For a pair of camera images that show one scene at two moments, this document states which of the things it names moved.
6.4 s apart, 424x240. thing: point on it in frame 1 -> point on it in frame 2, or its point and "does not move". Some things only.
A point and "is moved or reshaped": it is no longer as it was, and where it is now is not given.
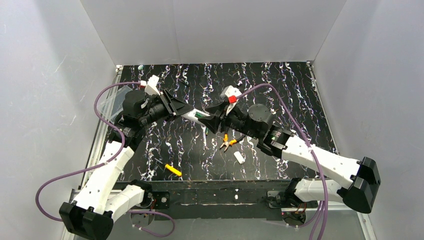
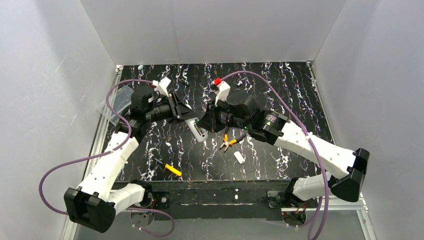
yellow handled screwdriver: x=171 y=169 does not move
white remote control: x=194 y=115 is moved or reshaped
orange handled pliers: x=227 y=143 does not move
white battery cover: x=239 y=157 does not move
